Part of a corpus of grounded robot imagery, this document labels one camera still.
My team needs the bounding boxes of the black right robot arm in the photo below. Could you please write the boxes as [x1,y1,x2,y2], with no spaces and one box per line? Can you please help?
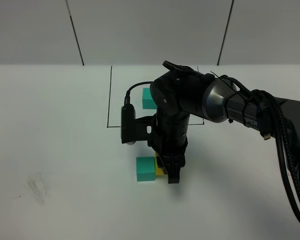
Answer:
[150,61,300,183]

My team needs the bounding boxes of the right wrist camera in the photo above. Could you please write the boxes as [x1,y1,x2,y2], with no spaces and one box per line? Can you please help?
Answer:
[121,104,153,144]

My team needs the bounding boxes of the teal template block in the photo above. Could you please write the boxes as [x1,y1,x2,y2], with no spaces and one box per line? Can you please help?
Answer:
[142,88,157,110]

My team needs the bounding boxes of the yellow block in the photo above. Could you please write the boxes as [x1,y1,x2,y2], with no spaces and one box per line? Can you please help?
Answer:
[154,153,165,176]

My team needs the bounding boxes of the black right braided cable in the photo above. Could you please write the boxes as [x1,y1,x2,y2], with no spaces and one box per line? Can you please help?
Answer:
[209,71,300,230]

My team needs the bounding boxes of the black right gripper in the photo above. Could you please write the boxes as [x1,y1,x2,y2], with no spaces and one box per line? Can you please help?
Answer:
[153,109,190,184]

